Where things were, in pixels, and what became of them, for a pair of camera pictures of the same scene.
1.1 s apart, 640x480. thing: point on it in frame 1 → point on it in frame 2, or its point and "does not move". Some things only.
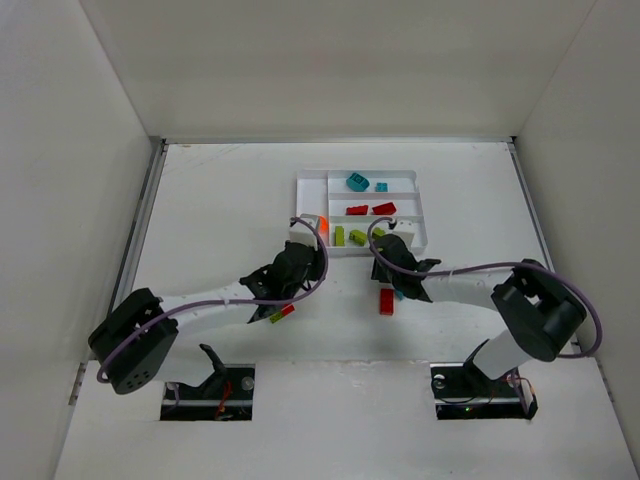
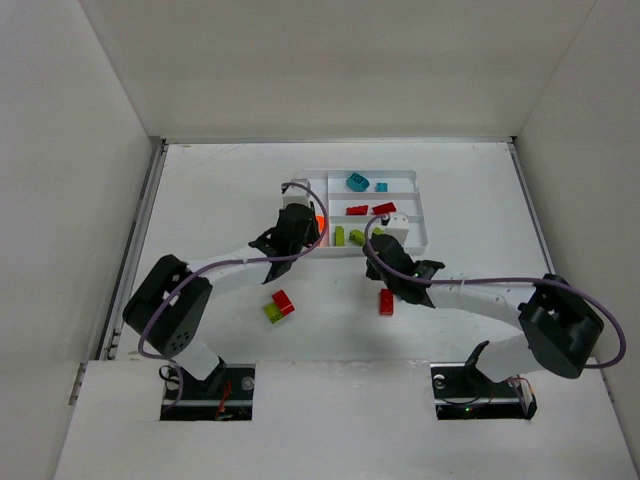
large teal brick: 358,182 does not move
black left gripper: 304,255 → 304,220
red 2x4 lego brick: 357,210 does not move
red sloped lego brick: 384,209 does not move
